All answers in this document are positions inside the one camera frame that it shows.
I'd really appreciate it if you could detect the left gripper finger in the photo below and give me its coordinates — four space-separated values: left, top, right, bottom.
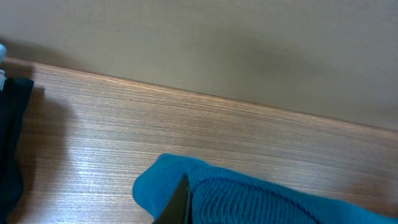
152 175 192 224

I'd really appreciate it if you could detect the blue t-shirt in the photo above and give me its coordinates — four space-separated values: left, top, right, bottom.
132 154 397 224

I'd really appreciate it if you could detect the black folded garment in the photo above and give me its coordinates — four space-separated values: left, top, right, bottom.
1 78 34 223

